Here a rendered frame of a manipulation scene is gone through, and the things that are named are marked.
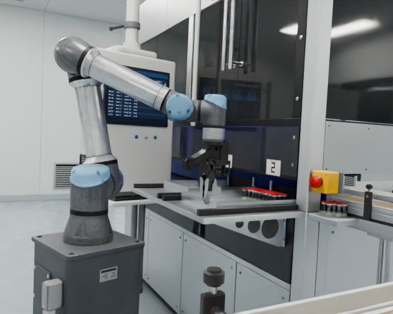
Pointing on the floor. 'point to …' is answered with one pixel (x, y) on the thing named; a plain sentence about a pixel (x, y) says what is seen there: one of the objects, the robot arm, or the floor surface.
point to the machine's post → (311, 146)
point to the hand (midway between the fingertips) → (204, 200)
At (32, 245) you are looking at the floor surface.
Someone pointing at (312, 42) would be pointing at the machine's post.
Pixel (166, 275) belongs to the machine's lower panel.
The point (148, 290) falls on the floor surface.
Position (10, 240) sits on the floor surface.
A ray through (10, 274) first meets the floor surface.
